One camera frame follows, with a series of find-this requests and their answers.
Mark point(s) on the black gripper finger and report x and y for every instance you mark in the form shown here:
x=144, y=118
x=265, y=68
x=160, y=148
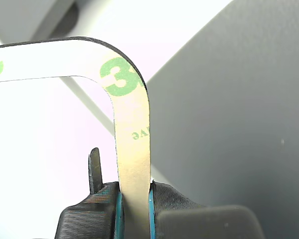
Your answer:
x=172, y=201
x=89, y=219

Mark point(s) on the beige adhesive rectangular frame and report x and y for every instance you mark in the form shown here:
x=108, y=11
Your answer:
x=132, y=119

